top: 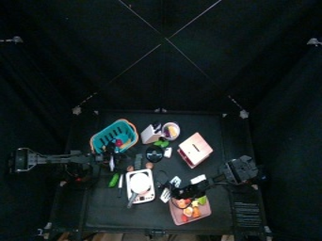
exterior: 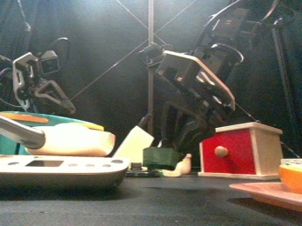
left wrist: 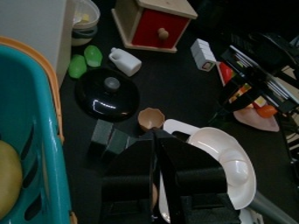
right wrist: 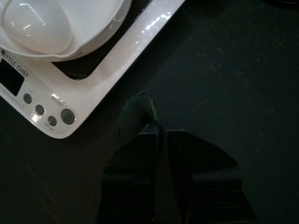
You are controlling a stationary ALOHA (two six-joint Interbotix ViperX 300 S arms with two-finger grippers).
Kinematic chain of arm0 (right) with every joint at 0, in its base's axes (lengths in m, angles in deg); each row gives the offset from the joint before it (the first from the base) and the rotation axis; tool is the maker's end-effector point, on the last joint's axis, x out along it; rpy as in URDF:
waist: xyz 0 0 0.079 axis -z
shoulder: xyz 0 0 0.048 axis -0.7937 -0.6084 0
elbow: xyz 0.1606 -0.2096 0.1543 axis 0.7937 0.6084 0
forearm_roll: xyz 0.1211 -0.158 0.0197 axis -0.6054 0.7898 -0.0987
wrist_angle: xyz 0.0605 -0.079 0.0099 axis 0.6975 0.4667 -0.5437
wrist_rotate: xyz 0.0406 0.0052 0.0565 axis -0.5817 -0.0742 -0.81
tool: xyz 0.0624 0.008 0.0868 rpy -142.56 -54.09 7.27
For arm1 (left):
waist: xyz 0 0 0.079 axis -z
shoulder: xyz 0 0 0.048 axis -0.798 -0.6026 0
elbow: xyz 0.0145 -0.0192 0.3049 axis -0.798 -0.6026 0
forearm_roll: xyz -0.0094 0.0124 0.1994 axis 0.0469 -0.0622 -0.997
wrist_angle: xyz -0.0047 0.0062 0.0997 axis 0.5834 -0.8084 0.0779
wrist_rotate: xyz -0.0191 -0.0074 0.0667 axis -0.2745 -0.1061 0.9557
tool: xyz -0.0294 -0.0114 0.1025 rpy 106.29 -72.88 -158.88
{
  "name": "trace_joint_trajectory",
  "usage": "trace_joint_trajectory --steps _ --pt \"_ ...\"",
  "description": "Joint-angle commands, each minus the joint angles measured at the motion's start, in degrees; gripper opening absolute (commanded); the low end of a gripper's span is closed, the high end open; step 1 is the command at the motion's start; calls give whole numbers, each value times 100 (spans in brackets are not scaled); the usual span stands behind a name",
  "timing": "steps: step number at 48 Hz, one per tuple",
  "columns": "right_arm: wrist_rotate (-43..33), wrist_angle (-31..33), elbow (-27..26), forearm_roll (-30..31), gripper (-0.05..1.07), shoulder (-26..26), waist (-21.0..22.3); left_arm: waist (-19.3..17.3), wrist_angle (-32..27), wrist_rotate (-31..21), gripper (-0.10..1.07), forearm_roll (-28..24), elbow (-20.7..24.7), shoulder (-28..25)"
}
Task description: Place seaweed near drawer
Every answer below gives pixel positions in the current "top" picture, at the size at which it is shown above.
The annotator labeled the white card with dark print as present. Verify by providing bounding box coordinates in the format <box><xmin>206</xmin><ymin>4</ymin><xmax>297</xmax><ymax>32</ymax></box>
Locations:
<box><xmin>169</xmin><ymin>175</ymin><xmax>184</xmax><ymax>189</ymax></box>

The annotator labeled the orange toy carrot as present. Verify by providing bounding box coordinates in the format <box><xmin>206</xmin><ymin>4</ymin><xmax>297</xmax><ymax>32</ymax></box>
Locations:
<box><xmin>192</xmin><ymin>206</ymin><xmax>204</xmax><ymax>219</ymax></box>

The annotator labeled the teal basket with orange rim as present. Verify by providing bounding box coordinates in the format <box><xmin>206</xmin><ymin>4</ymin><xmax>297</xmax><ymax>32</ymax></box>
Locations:
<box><xmin>90</xmin><ymin>118</ymin><xmax>139</xmax><ymax>155</ymax></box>

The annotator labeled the orange toy peach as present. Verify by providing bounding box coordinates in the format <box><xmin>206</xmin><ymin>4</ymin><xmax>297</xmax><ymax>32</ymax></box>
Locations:
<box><xmin>177</xmin><ymin>198</ymin><xmax>193</xmax><ymax>210</ymax></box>

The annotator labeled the white knife block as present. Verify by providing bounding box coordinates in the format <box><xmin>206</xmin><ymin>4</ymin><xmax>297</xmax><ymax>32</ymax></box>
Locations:
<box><xmin>139</xmin><ymin>123</ymin><xmax>164</xmax><ymax>145</ymax></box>

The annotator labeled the white toy stove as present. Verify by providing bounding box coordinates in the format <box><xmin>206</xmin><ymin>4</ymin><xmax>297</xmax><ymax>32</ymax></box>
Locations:
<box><xmin>125</xmin><ymin>169</ymin><xmax>158</xmax><ymax>205</ymax></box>

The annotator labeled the pink tray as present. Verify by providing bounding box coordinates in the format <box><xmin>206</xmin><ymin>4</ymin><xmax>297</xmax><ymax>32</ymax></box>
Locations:
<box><xmin>169</xmin><ymin>195</ymin><xmax>213</xmax><ymax>227</ymax></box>

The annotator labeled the pink drawer box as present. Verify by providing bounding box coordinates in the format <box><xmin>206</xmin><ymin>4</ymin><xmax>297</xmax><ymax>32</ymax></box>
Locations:
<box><xmin>177</xmin><ymin>132</ymin><xmax>216</xmax><ymax>169</ymax></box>

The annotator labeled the green toy vegetable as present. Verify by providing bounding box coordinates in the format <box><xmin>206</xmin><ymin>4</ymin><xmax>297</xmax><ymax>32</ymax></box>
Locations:
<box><xmin>153</xmin><ymin>139</ymin><xmax>172</xmax><ymax>149</ymax></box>

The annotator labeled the white rectangular toy block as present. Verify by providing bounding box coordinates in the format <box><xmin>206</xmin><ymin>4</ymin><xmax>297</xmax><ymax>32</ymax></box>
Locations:
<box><xmin>190</xmin><ymin>174</ymin><xmax>208</xmax><ymax>185</ymax></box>

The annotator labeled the toy knife with white blade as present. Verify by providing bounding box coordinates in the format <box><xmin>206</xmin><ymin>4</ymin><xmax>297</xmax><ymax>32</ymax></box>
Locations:
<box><xmin>118</xmin><ymin>173</ymin><xmax>125</xmax><ymax>198</ymax></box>

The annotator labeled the white pot with grey handle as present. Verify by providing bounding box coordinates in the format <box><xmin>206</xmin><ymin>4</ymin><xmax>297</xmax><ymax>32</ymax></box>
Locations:
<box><xmin>126</xmin><ymin>172</ymin><xmax>153</xmax><ymax>209</ymax></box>

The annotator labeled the grey toy block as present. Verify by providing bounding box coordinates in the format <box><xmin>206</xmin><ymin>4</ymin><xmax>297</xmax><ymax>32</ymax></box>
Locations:
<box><xmin>134</xmin><ymin>153</ymin><xmax>145</xmax><ymax>169</ymax></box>

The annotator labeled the green toy cucumber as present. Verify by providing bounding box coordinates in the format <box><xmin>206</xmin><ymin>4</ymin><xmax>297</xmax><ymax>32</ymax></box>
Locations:
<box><xmin>109</xmin><ymin>172</ymin><xmax>121</xmax><ymax>189</ymax></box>

